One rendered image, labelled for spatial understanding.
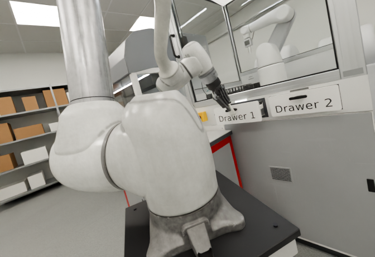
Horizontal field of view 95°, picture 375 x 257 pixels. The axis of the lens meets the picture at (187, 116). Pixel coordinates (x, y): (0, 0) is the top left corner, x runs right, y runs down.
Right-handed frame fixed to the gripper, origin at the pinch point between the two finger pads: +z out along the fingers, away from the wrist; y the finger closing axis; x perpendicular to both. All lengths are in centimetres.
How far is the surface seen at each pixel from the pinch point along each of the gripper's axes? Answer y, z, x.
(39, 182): -64, 2, 393
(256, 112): 1.4, 6.8, -11.9
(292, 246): -62, -9, -36
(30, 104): 23, -116, 374
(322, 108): 4.3, 15.2, -38.4
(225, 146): -5.5, 22.1, 14.2
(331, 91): 7.0, 9.4, -43.1
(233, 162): -7.7, 35.5, 15.2
